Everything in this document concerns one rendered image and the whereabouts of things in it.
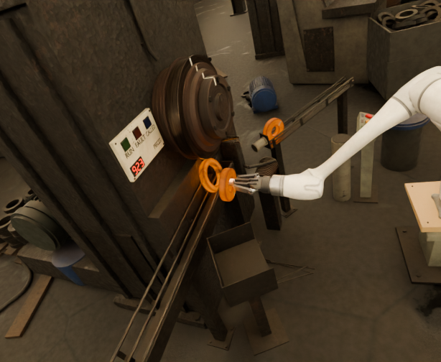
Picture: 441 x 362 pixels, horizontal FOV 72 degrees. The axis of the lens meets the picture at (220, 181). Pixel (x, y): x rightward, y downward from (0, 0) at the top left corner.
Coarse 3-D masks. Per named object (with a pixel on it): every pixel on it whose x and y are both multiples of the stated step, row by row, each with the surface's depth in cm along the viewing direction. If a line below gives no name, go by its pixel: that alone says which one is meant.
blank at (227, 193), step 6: (228, 168) 137; (222, 174) 134; (228, 174) 135; (234, 174) 142; (222, 180) 132; (228, 180) 135; (222, 186) 132; (228, 186) 142; (222, 192) 133; (228, 192) 136; (234, 192) 143; (222, 198) 136; (228, 198) 136
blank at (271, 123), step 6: (270, 120) 186; (276, 120) 186; (264, 126) 186; (270, 126) 185; (276, 126) 192; (282, 126) 192; (264, 132) 186; (270, 132) 187; (276, 132) 193; (270, 138) 189; (276, 138) 192
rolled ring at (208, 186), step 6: (204, 162) 156; (210, 162) 160; (216, 162) 164; (204, 168) 154; (216, 168) 165; (204, 174) 153; (216, 174) 167; (204, 180) 153; (204, 186) 155; (210, 186) 155; (216, 186) 159
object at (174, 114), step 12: (180, 60) 131; (192, 60) 129; (204, 60) 139; (180, 72) 121; (216, 72) 150; (168, 84) 123; (180, 84) 121; (168, 96) 122; (180, 96) 121; (168, 108) 123; (180, 108) 121; (168, 120) 125; (180, 120) 122; (180, 132) 125; (180, 144) 131; (192, 144) 131; (192, 156) 140; (204, 156) 141
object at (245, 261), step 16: (208, 240) 132; (224, 240) 134; (240, 240) 137; (224, 256) 136; (240, 256) 134; (256, 256) 132; (224, 272) 130; (240, 272) 128; (256, 272) 126; (272, 272) 113; (224, 288) 111; (240, 288) 113; (256, 288) 116; (272, 288) 118; (256, 304) 144; (256, 320) 152; (272, 320) 168; (256, 336) 164; (272, 336) 162; (256, 352) 158
